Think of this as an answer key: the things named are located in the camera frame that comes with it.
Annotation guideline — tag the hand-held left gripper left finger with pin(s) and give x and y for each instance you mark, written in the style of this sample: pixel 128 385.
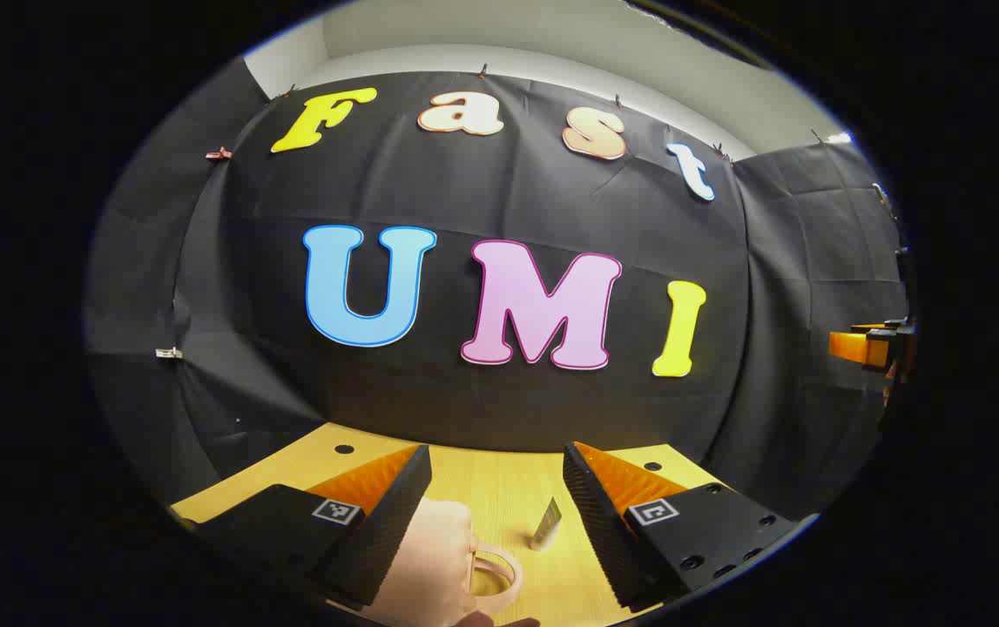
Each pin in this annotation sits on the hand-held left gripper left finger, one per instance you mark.
pixel 386 531

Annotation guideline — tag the red cloth clip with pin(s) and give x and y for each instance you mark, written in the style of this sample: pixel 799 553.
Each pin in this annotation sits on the red cloth clip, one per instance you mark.
pixel 219 154

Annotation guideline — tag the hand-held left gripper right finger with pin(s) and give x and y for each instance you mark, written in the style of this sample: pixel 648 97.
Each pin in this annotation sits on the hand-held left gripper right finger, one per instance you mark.
pixel 599 522

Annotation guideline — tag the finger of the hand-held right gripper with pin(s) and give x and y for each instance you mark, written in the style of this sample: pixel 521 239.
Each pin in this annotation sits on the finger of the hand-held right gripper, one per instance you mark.
pixel 856 347

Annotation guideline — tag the silver striped skincare tube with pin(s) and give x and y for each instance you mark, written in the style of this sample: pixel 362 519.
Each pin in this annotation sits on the silver striped skincare tube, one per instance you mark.
pixel 545 525

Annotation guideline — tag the white cloth clip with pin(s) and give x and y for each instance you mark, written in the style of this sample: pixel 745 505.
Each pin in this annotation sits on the white cloth clip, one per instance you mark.
pixel 168 353

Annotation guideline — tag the black backdrop cloth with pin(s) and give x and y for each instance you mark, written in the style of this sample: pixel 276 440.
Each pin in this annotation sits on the black backdrop cloth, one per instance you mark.
pixel 464 192

